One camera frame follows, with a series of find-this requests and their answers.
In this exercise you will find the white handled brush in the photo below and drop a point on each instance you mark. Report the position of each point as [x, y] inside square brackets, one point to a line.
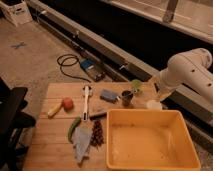
[87, 94]

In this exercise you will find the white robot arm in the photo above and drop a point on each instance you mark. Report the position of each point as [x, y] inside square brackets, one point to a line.
[190, 68]

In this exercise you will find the yellow plastic tray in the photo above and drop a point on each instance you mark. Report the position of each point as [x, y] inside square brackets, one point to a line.
[149, 140]

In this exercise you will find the blue sponge block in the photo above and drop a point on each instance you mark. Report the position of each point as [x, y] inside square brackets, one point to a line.
[109, 96]

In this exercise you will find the blue power device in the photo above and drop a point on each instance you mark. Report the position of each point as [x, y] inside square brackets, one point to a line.
[92, 70]

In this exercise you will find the dark metal cup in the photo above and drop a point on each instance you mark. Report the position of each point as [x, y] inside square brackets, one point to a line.
[126, 97]

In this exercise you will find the green leafy plant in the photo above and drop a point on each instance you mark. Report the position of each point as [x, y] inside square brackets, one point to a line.
[136, 86]

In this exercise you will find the black block eraser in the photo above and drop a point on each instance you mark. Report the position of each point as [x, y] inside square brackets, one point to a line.
[98, 116]

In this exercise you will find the red tomato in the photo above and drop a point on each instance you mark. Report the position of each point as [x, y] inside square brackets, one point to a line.
[67, 104]

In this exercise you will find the green chili pepper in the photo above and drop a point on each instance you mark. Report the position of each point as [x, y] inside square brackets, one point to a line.
[71, 130]

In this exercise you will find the white small bowl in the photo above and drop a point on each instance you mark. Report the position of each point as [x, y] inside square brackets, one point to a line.
[153, 104]

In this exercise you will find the yellow banana toy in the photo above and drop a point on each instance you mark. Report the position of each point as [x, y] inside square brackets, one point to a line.
[54, 110]

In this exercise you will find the grey blue cloth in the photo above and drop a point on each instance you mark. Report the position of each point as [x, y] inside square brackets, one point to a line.
[81, 141]

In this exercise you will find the black chair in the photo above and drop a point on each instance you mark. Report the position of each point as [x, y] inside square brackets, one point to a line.
[12, 122]

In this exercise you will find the white cardboard box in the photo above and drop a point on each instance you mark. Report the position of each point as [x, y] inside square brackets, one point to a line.
[17, 14]

